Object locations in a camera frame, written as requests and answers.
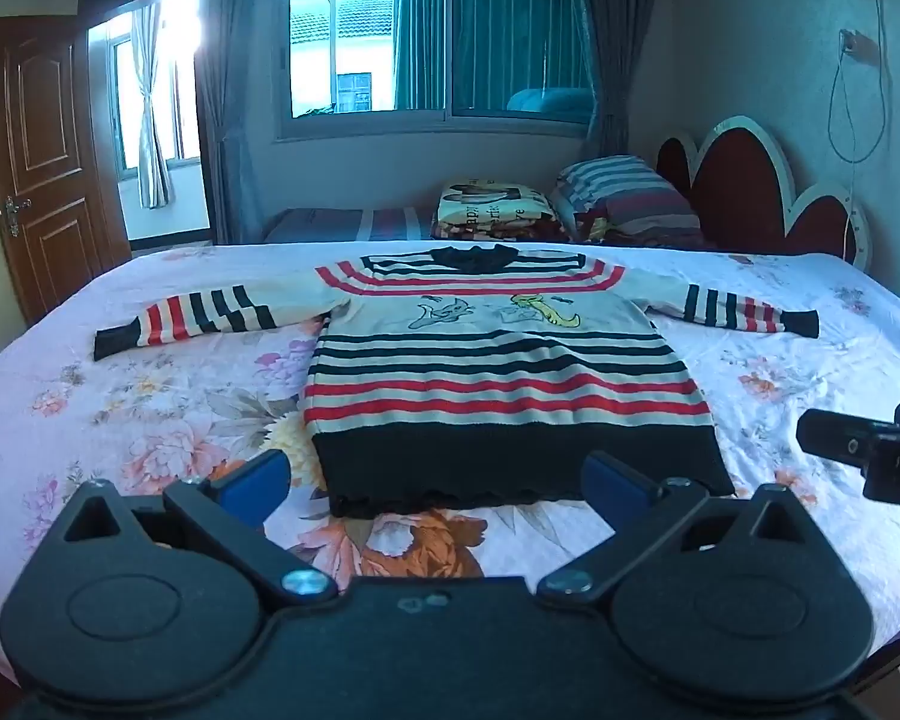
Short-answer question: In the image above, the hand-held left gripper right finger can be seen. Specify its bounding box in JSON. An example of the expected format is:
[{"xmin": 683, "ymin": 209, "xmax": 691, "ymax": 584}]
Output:
[{"xmin": 535, "ymin": 451, "xmax": 824, "ymax": 606}]

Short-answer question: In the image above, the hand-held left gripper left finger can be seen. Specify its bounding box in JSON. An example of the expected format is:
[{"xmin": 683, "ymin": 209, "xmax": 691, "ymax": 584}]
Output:
[{"xmin": 64, "ymin": 450, "xmax": 339, "ymax": 614}]

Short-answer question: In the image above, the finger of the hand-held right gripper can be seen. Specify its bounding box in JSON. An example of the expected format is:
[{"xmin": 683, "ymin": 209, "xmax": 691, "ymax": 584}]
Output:
[{"xmin": 796, "ymin": 409, "xmax": 882, "ymax": 476}]

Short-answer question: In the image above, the striped knit sweater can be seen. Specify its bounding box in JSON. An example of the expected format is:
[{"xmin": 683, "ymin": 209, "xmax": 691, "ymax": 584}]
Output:
[{"xmin": 92, "ymin": 244, "xmax": 821, "ymax": 519}]

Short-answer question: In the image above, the floral bed sheet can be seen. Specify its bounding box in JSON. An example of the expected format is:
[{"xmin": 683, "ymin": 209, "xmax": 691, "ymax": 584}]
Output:
[{"xmin": 0, "ymin": 240, "xmax": 900, "ymax": 683}]

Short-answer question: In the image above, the striped mattress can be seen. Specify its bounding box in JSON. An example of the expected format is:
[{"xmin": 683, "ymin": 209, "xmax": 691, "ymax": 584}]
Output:
[{"xmin": 262, "ymin": 206, "xmax": 440, "ymax": 245}]

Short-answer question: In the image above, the red scalloped headboard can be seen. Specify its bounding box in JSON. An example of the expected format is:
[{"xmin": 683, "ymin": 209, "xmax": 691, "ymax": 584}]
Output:
[{"xmin": 655, "ymin": 115, "xmax": 872, "ymax": 272}]

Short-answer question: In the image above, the striped pillow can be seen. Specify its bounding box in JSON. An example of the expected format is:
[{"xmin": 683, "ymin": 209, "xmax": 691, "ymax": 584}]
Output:
[{"xmin": 551, "ymin": 155, "xmax": 707, "ymax": 245}]

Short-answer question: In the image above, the folded printed blanket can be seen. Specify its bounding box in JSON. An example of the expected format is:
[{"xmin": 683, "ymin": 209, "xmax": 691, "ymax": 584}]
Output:
[{"xmin": 430, "ymin": 181, "xmax": 575, "ymax": 244}]

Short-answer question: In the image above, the brown wooden door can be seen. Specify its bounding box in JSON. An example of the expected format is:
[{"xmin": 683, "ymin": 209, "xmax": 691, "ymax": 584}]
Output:
[{"xmin": 0, "ymin": 15, "xmax": 133, "ymax": 328}]

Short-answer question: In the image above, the white tied curtain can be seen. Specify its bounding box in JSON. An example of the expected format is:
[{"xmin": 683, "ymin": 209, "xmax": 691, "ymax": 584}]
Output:
[{"xmin": 130, "ymin": 3, "xmax": 176, "ymax": 210}]

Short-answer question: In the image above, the grey-blue curtain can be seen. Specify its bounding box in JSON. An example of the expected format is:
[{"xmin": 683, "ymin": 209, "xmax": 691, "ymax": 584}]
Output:
[
  {"xmin": 194, "ymin": 0, "xmax": 283, "ymax": 245},
  {"xmin": 573, "ymin": 0, "xmax": 650, "ymax": 159}
]

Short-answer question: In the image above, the balcony window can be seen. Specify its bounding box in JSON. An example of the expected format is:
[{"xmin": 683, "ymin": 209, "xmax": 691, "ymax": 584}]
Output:
[{"xmin": 108, "ymin": 0, "xmax": 204, "ymax": 182}]

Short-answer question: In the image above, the sliding glass window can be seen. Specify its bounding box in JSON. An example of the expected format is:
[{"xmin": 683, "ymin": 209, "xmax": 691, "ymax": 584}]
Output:
[{"xmin": 273, "ymin": 0, "xmax": 598, "ymax": 143}]

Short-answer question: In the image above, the hanging wall cable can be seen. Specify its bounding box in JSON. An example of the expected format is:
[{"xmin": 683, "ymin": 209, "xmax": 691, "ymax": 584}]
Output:
[{"xmin": 827, "ymin": 0, "xmax": 892, "ymax": 164}]

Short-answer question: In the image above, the wall socket with plug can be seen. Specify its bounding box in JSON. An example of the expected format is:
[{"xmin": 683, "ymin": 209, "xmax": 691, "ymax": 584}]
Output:
[{"xmin": 838, "ymin": 28, "xmax": 879, "ymax": 62}]

